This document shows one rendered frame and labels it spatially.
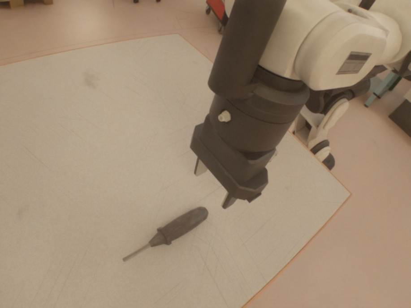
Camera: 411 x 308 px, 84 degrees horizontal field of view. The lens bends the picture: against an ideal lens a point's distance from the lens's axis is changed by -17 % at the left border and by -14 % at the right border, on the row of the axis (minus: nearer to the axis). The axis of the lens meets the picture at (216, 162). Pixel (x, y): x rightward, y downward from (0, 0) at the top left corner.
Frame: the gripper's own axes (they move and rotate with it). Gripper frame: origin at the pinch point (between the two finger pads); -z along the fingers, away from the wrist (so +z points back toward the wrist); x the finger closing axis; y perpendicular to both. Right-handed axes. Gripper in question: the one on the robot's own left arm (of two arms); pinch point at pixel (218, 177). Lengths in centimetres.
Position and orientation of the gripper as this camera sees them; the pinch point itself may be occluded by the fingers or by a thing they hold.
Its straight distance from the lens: 38.1
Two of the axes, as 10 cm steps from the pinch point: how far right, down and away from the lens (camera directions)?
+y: 7.3, -3.7, 5.7
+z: 2.8, -6.1, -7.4
